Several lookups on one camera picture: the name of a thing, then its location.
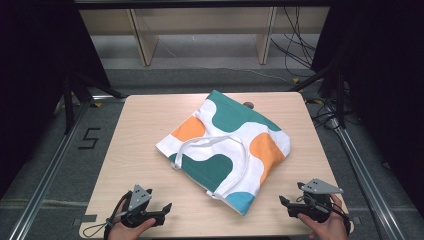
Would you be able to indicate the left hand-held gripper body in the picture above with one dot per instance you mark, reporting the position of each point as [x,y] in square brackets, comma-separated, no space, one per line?
[138,203]

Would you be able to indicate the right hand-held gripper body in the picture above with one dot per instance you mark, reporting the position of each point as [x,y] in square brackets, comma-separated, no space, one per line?
[316,200]

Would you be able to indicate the white teal orange tote bag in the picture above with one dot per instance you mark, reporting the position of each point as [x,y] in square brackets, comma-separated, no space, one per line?
[230,146]

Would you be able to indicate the person's left hand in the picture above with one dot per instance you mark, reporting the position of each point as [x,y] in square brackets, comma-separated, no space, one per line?
[128,231]

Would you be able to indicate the person's right hand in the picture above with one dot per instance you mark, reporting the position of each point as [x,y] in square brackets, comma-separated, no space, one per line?
[328,228]

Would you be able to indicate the round brown table grommet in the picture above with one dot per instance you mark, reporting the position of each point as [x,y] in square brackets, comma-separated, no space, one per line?
[248,105]

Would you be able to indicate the black metal stand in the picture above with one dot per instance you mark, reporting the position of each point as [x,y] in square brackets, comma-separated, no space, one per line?
[338,96]
[71,100]

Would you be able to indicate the black curtain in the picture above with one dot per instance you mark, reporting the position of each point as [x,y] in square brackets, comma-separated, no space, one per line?
[383,83]
[36,66]

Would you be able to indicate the light wooden bench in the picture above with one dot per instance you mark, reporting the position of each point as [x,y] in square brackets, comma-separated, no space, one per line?
[206,20]

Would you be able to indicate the aluminium floor rail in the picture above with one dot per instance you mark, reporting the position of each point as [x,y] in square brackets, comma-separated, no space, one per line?
[363,173]
[50,173]

